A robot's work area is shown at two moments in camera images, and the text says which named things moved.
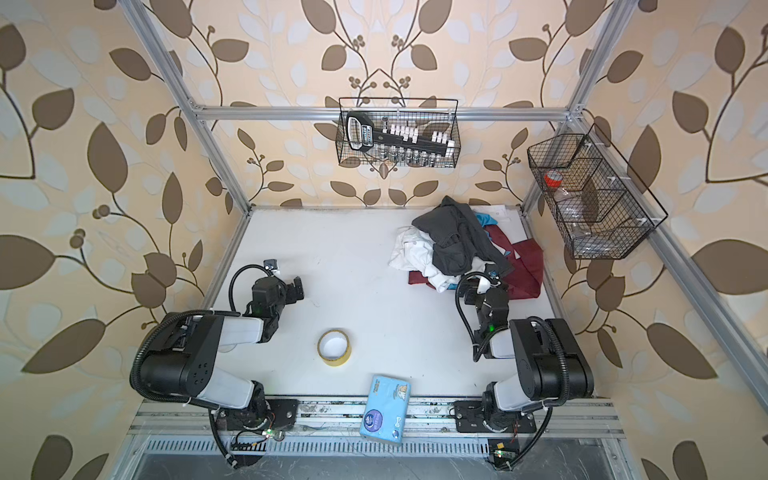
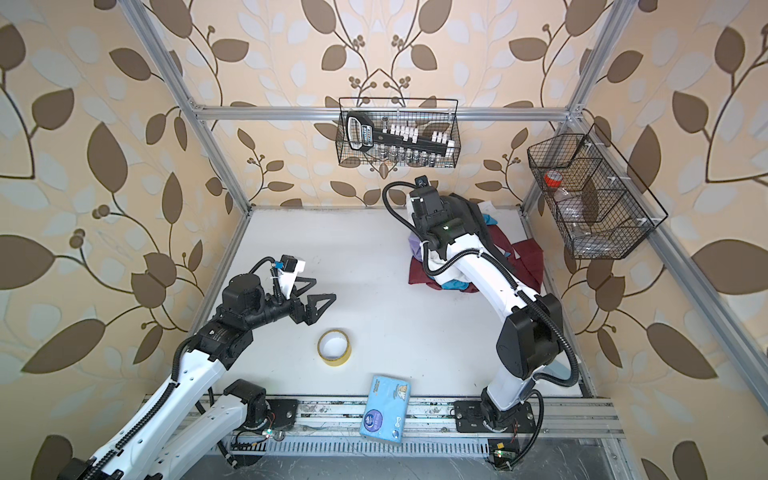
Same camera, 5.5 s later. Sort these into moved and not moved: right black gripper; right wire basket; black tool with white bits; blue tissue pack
Moved: right black gripper
Not moved: right wire basket; black tool with white bits; blue tissue pack
